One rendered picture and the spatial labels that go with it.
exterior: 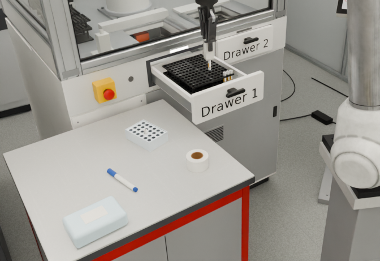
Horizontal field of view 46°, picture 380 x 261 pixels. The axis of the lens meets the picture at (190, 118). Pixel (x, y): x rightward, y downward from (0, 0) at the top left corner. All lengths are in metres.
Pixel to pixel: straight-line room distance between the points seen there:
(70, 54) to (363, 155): 0.98
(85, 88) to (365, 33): 0.98
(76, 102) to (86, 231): 0.60
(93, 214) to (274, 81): 1.21
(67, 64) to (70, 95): 0.12
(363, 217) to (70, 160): 0.93
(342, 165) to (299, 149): 1.67
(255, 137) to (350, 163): 1.16
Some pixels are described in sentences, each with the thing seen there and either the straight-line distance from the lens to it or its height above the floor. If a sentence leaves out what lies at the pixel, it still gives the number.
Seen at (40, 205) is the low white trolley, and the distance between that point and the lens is 1.36.
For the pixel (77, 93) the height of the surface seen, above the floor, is 0.88.
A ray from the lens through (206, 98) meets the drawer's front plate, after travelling 1.45.
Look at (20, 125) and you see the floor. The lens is 3.32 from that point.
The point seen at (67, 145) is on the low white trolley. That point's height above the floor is 0.76.
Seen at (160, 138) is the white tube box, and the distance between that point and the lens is 1.48.
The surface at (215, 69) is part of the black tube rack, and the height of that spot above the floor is 0.90.
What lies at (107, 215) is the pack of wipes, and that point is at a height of 0.80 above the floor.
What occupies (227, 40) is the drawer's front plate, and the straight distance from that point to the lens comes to 1.84.
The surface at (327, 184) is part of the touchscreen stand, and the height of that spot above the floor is 0.03.
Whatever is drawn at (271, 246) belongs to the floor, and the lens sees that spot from 2.18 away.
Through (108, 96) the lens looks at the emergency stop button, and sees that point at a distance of 1.59.
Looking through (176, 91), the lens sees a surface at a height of 0.87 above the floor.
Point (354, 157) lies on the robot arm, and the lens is 1.09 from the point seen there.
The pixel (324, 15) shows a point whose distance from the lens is 3.64.
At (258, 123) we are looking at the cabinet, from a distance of 2.18.
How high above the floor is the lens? 1.62
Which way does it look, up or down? 32 degrees down
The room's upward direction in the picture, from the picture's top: 4 degrees counter-clockwise
